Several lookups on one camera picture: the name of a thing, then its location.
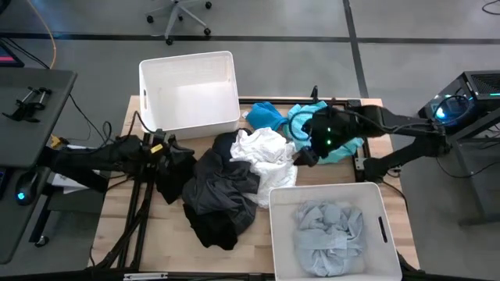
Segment black computer mouse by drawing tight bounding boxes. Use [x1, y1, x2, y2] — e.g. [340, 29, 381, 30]
[14, 170, 39, 207]

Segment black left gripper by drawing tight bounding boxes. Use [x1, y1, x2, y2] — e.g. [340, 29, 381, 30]
[142, 127, 196, 167]

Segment black floor cable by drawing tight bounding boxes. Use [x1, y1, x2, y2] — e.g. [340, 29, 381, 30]
[481, 0, 500, 16]

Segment dark monitor screen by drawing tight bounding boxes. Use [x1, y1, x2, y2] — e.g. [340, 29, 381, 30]
[0, 41, 25, 69]

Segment bright blue cloth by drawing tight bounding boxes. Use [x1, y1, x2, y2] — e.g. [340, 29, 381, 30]
[245, 101, 289, 133]

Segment black computer tower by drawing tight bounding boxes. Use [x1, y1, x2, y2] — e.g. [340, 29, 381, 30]
[417, 69, 500, 132]

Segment long black cable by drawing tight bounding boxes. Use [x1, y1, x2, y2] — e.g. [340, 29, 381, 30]
[3, 38, 114, 146]

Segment white paper sheets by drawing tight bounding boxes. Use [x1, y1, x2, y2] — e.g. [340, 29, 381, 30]
[50, 144, 109, 195]

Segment grey office chair base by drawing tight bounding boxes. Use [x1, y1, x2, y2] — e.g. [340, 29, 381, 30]
[145, 0, 213, 46]

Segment grey desk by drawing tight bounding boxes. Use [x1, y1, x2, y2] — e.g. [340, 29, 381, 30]
[0, 68, 78, 265]

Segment silver metal bracket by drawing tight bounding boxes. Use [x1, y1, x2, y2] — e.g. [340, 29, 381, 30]
[123, 272, 170, 281]

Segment pale grey-blue garment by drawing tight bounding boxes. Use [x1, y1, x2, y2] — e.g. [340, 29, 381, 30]
[292, 199, 366, 278]

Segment black clamp tool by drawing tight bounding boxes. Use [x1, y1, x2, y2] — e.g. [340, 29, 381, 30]
[2, 86, 53, 123]

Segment dark grey garment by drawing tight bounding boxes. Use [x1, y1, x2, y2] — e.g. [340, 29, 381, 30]
[181, 148, 262, 235]

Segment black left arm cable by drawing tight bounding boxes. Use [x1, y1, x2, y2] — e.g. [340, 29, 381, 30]
[134, 111, 158, 137]

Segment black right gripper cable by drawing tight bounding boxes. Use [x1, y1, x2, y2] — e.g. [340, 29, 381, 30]
[287, 111, 313, 141]

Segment white garment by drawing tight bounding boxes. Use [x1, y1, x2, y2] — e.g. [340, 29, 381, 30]
[229, 126, 298, 209]

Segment yellow cable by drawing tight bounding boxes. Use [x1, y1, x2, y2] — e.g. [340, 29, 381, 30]
[26, 0, 58, 70]

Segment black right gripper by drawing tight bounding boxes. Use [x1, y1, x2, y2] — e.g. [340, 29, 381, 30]
[293, 105, 355, 168]

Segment turquoise garment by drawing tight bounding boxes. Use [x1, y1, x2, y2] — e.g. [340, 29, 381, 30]
[287, 100, 365, 165]

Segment white plastic storage bin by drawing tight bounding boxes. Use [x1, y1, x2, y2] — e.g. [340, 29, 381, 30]
[138, 50, 241, 141]
[268, 181, 403, 281]

